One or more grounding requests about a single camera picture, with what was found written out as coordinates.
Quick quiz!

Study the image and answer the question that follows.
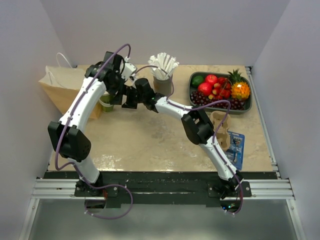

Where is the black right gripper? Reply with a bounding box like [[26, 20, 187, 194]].
[[110, 84, 146, 109]]

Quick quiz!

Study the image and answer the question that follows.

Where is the green paper coffee cup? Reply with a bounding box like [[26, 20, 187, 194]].
[[99, 91, 114, 113]]

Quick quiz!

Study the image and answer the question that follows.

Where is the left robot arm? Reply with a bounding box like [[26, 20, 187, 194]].
[[47, 52, 137, 196]]

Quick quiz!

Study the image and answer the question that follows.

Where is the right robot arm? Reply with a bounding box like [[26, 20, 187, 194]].
[[122, 78, 243, 197]]

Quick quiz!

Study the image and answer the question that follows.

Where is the blue razor blister pack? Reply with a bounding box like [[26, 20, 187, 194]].
[[225, 131, 245, 171]]

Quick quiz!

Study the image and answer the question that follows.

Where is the grey straw holder cup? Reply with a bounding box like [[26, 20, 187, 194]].
[[153, 76, 172, 96]]

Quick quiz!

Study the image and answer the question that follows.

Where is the white wrapped straws bundle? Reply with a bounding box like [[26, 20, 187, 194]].
[[148, 52, 180, 81]]

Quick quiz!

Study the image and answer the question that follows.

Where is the brown paper bag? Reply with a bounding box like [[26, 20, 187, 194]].
[[38, 65, 85, 114]]

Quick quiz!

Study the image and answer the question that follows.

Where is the dark purple grape bunch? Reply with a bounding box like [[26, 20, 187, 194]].
[[190, 90, 245, 111]]

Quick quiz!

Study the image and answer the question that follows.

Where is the green lime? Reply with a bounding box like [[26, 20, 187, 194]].
[[191, 75, 205, 88]]

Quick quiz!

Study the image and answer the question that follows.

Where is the red apple front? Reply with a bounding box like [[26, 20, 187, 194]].
[[197, 82, 213, 96]]

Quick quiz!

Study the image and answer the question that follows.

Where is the red apple with stem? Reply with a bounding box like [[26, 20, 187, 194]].
[[204, 74, 219, 85]]

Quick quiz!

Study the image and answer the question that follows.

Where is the brown pulp cup carrier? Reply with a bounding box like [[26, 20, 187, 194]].
[[209, 111, 231, 152]]

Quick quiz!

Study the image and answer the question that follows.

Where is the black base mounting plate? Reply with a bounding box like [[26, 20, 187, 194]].
[[42, 170, 279, 209]]

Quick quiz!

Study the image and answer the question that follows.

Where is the small orange pineapple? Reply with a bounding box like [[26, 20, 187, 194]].
[[228, 69, 251, 101]]

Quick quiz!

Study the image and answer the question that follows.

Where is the grey fruit tray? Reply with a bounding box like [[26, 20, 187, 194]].
[[188, 71, 252, 115]]

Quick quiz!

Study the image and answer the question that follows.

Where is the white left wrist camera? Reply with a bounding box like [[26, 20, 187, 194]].
[[121, 62, 137, 80]]

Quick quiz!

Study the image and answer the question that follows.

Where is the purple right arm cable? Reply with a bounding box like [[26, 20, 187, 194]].
[[129, 65, 245, 216]]

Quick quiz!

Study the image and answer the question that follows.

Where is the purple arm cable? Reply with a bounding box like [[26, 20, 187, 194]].
[[129, 65, 245, 216], [53, 43, 134, 220]]

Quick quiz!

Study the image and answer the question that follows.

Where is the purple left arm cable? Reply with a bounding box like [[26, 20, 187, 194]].
[[53, 43, 134, 220]]

